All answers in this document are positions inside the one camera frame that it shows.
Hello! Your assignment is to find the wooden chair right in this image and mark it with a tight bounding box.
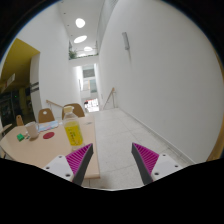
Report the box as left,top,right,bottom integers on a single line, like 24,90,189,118
62,103,85,119

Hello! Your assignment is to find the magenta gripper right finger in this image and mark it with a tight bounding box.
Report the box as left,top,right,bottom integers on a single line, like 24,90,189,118
131,143,182,185

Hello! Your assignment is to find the wooden chair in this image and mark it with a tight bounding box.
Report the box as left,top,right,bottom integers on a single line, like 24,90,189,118
16,115,24,126
38,108,55,123
62,103,85,119

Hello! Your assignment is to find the white mug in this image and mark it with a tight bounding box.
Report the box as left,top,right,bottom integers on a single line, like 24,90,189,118
25,121,39,139

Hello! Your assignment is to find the small green block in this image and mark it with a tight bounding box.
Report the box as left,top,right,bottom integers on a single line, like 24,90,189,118
17,134,25,141

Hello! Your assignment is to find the green balcony plant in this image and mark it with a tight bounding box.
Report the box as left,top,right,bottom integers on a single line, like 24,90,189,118
69,50,77,60

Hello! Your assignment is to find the light blue paper packet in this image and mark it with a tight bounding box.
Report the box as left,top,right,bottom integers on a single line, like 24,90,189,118
39,120,58,132

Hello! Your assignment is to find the wooden chair far left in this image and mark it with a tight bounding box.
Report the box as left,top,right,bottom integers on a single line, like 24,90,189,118
16,115,24,126

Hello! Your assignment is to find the plastic bottle yellow label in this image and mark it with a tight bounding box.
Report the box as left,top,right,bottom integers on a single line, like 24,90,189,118
63,106,84,150

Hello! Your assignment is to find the red round coaster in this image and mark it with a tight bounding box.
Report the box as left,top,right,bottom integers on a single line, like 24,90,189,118
43,132,55,139

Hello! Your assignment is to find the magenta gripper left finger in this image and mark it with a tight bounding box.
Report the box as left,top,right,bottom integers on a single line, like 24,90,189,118
44,144,93,186

